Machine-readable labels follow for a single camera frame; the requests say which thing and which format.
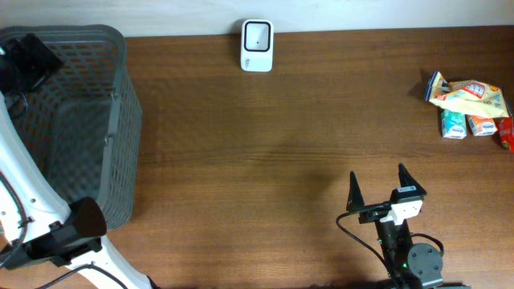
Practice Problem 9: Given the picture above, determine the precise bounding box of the white barcode scanner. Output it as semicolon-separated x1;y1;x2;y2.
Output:
240;19;275;72

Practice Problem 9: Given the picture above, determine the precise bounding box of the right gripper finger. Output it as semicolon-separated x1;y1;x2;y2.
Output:
398;163;422;189
346;171;365;212

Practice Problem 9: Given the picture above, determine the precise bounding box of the green tissue pack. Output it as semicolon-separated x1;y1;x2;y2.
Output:
441;110;467;140

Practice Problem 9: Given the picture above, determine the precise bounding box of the red Hacks candy bag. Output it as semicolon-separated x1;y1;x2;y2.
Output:
498;117;514;152

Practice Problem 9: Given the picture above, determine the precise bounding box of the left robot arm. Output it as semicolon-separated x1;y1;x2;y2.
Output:
1;25;154;288

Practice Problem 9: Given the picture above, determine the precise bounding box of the grey plastic mesh basket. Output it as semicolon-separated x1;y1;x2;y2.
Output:
1;25;142;230

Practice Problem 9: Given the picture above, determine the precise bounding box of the orange tissue pack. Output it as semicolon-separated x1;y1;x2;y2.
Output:
467;115;497;136

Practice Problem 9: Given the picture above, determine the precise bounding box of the yellow snack bag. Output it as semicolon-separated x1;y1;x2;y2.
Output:
424;71;510;118

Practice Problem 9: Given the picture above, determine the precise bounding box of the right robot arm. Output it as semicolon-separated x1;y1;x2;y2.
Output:
336;164;465;289

